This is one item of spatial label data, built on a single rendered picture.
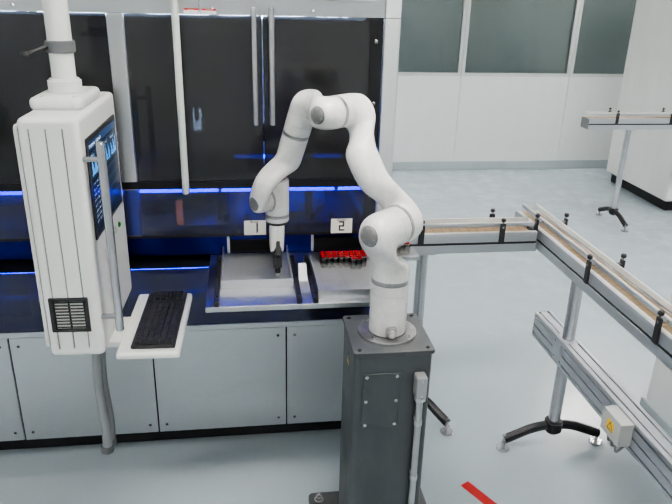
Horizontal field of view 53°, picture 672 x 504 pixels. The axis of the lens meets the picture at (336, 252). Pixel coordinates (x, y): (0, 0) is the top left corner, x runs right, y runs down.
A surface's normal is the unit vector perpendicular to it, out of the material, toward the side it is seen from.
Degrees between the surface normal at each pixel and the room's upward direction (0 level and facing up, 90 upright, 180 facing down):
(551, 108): 90
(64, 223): 90
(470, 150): 90
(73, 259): 90
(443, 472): 0
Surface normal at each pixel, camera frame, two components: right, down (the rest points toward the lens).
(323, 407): 0.13, 0.37
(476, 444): 0.03, -0.93
